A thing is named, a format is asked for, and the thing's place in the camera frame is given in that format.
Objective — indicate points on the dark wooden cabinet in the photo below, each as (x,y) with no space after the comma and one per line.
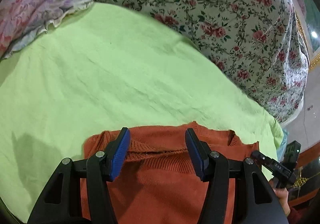
(307,184)

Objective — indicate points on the red sleeve forearm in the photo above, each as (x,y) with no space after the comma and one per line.
(309,216)

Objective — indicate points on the blue patterned cloth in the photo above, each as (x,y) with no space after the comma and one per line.
(283,144)

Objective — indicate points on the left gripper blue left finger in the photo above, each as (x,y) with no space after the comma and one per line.
(115,154)

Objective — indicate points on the gold framed wall picture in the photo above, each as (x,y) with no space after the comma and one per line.
(310,24)

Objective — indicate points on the pink purple floral blanket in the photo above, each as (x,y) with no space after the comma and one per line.
(22,21)

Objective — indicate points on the black camera box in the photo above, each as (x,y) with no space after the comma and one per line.
(292,152)

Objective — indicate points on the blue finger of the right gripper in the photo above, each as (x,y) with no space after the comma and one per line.
(263,160)

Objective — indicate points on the orange knitted sweater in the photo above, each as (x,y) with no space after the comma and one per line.
(157,182)

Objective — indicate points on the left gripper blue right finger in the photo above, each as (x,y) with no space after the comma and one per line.
(199,154)

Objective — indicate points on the green bed sheet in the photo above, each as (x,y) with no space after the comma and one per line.
(103,69)

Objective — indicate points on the person's right hand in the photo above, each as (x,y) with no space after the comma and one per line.
(282,195)

